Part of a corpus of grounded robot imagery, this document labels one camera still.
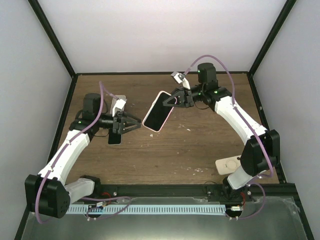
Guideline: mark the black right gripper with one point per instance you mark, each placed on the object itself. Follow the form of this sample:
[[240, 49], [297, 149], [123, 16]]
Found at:
[[185, 98]]

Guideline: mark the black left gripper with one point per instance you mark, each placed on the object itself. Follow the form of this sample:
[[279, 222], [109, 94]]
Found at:
[[119, 127]]

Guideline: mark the black screen smartphone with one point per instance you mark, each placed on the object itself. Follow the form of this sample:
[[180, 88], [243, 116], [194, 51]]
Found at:
[[114, 139], [157, 114]]

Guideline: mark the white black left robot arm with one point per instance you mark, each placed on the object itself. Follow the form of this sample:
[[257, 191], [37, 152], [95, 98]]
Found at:
[[47, 192]]

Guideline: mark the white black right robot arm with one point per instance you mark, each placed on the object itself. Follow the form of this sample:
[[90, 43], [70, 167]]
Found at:
[[261, 151]]

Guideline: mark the beige phone case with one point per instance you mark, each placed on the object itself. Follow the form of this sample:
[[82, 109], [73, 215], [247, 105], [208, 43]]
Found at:
[[229, 165]]

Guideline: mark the grey metal plate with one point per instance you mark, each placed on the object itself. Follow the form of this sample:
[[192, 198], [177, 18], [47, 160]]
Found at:
[[265, 218]]

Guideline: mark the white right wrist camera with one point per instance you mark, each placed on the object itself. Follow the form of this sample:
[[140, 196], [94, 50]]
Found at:
[[180, 78]]

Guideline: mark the light blue slotted cable duct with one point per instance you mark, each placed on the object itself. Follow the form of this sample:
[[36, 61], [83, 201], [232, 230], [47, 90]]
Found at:
[[150, 209]]

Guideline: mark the black aluminium frame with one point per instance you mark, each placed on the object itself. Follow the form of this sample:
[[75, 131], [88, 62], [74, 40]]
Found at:
[[281, 189]]

